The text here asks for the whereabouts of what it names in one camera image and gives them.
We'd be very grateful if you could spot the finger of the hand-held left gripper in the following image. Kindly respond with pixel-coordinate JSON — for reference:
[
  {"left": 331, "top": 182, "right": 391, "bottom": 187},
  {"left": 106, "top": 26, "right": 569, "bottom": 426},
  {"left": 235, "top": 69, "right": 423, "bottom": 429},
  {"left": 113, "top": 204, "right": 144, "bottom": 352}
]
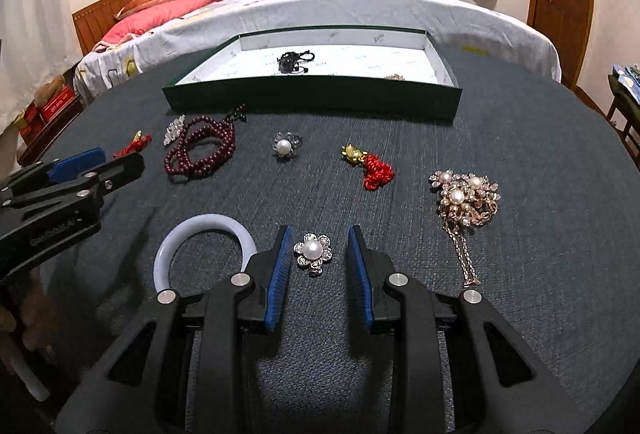
[
  {"left": 0, "top": 153, "right": 147, "bottom": 228},
  {"left": 0, "top": 147, "right": 107, "bottom": 198}
]

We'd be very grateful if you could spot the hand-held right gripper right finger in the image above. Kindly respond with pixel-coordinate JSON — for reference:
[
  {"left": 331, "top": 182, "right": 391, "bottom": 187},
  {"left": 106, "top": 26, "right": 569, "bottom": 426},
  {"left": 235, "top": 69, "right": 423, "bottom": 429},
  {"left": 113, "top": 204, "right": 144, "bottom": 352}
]
[{"left": 346, "top": 224, "right": 592, "bottom": 434}]

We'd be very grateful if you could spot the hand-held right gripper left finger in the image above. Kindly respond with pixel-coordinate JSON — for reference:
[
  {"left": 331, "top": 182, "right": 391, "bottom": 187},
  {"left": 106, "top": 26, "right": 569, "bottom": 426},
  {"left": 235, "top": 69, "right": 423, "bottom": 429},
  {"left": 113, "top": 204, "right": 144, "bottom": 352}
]
[{"left": 57, "top": 224, "right": 294, "bottom": 434}]

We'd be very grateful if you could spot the red knot charm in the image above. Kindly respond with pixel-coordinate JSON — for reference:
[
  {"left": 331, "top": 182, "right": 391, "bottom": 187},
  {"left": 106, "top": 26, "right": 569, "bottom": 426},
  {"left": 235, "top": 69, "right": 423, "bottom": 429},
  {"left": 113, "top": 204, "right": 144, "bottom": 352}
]
[{"left": 112, "top": 129, "right": 154, "bottom": 159}]

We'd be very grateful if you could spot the rhinestone pearl flower brooch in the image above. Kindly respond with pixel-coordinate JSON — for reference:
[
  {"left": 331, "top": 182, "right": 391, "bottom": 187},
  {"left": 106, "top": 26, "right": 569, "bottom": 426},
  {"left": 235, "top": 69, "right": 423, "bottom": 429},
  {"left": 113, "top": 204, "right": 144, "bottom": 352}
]
[{"left": 292, "top": 233, "right": 332, "bottom": 277}]

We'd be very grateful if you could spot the gold ingot red cord charm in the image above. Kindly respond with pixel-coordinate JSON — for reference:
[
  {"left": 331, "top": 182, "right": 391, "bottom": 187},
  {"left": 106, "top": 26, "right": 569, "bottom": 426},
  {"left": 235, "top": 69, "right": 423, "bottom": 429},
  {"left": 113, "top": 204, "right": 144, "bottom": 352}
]
[{"left": 340, "top": 143, "right": 397, "bottom": 191}]

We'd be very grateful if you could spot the pearl gold brooch necklace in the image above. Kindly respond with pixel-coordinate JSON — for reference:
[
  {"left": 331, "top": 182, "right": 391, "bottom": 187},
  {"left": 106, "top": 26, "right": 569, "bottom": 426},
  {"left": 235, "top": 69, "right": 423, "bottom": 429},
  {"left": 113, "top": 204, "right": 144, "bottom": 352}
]
[{"left": 428, "top": 169, "right": 501, "bottom": 288}]

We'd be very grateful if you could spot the white tray box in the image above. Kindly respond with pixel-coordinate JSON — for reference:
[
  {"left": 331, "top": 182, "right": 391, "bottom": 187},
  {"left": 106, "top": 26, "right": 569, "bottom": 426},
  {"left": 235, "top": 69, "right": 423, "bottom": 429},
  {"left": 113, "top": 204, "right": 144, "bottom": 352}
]
[{"left": 162, "top": 28, "right": 463, "bottom": 125}]

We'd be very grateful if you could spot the person's left hand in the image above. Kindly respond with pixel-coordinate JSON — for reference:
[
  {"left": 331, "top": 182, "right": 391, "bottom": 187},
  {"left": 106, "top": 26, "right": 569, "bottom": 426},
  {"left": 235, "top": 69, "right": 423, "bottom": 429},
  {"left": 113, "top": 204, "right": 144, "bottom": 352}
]
[{"left": 0, "top": 271, "right": 62, "bottom": 360}]

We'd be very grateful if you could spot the red box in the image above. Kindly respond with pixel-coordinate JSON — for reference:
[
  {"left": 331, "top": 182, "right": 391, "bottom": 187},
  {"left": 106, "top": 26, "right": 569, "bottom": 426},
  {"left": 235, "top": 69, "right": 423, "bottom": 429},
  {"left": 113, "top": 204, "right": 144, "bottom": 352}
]
[{"left": 39, "top": 87, "right": 84, "bottom": 125}]

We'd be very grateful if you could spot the silver rhinestone brooch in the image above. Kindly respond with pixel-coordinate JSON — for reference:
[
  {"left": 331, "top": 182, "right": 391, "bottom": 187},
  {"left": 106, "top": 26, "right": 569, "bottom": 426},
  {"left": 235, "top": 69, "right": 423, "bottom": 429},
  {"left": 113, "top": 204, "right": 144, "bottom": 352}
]
[{"left": 163, "top": 113, "right": 187, "bottom": 146}]

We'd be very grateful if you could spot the white jade bangle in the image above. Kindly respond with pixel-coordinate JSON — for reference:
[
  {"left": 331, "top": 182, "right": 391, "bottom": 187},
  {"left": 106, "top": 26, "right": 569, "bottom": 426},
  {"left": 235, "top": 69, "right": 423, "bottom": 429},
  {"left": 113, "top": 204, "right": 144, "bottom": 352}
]
[{"left": 153, "top": 213, "right": 259, "bottom": 296}]

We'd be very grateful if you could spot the grey petal pearl brooch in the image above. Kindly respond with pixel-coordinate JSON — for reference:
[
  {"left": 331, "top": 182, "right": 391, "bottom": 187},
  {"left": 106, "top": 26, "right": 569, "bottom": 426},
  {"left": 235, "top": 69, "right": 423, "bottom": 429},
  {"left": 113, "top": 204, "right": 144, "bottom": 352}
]
[{"left": 272, "top": 131, "right": 304, "bottom": 160}]

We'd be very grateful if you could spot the white tube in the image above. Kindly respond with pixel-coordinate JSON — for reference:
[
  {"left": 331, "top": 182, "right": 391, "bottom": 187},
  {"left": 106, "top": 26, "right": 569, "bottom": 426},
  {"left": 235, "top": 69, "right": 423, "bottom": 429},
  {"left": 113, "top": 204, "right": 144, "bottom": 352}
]
[{"left": 12, "top": 353, "right": 52, "bottom": 403}]

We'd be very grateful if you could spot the wooden headboard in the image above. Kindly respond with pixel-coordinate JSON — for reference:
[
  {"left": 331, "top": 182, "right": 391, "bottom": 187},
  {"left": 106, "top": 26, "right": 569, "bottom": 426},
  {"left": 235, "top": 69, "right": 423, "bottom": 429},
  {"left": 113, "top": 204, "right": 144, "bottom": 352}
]
[{"left": 71, "top": 0, "right": 206, "bottom": 58}]

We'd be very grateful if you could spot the pink pillow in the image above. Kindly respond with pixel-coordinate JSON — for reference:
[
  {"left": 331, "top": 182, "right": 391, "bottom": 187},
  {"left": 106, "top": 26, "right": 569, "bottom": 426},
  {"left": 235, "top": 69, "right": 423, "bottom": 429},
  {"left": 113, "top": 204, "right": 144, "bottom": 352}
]
[{"left": 94, "top": 0, "right": 230, "bottom": 54}]

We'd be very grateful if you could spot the orange cushion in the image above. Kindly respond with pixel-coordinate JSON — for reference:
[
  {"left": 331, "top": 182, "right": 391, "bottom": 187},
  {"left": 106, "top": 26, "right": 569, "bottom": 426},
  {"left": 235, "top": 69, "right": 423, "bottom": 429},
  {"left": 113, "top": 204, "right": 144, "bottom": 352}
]
[{"left": 113, "top": 0, "right": 184, "bottom": 22}]

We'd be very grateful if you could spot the bed with printed sheet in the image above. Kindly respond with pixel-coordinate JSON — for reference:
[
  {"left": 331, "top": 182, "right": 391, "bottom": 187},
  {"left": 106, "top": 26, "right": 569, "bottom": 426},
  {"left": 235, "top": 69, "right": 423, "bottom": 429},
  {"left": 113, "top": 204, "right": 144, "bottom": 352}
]
[{"left": 74, "top": 0, "right": 562, "bottom": 109}]

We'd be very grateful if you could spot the wooden chair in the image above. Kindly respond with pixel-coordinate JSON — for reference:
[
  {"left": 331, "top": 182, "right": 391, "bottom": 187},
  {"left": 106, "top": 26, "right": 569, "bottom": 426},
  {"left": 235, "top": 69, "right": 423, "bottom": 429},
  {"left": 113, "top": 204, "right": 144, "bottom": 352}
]
[{"left": 604, "top": 79, "right": 640, "bottom": 167}]

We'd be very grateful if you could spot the pile of folded clothes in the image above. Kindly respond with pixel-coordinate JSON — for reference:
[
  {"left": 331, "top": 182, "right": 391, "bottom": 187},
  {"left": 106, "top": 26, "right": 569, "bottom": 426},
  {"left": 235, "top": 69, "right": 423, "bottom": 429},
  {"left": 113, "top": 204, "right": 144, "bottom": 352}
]
[{"left": 608, "top": 63, "right": 640, "bottom": 101}]

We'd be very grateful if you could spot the dark red bead bracelet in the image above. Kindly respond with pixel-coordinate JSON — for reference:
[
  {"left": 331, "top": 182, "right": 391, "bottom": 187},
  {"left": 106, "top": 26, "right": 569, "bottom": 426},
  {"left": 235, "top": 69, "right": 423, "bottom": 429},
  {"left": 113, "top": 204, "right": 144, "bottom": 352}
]
[{"left": 163, "top": 104, "right": 249, "bottom": 183}]

